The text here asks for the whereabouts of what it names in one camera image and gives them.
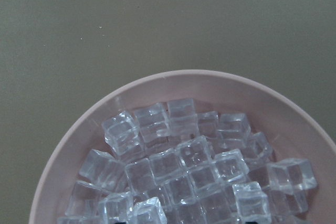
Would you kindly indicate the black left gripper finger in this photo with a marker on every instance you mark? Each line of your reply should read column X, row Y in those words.
column 251, row 222

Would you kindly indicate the pile of clear ice cubes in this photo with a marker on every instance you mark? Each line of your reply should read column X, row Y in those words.
column 170, row 164

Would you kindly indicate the pink bowl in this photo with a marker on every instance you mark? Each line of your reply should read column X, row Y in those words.
column 291, row 131

